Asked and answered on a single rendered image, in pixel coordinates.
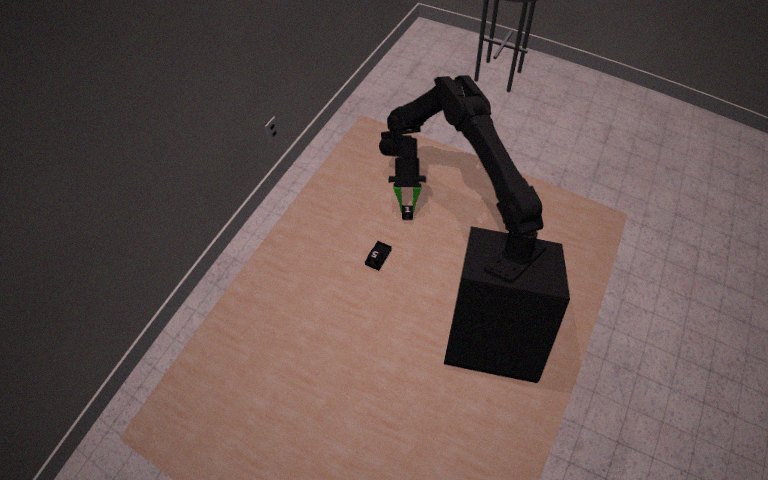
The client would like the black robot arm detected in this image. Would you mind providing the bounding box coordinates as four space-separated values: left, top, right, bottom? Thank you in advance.
379 75 547 284

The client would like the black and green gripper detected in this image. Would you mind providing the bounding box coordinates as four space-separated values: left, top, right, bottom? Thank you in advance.
389 157 426 213

